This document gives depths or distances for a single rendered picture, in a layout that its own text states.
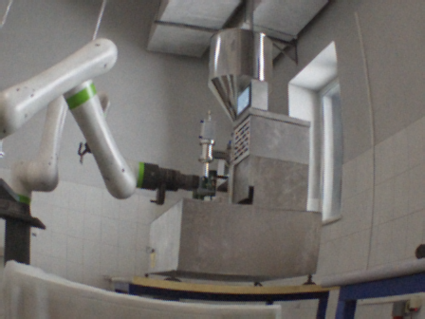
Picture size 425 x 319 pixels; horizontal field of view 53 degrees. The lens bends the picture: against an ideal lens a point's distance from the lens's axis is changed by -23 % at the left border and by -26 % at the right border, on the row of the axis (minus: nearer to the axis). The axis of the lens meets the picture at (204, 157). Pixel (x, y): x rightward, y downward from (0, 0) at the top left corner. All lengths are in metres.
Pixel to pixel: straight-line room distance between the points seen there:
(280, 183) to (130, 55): 4.49
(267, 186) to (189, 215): 0.30
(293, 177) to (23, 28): 5.06
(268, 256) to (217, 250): 0.17
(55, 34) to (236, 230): 4.92
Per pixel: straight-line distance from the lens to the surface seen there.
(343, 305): 1.08
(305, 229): 1.70
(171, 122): 5.84
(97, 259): 5.43
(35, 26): 6.34
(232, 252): 1.60
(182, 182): 1.87
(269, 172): 1.75
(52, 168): 1.96
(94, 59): 1.46
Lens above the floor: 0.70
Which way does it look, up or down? 16 degrees up
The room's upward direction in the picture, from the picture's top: 5 degrees clockwise
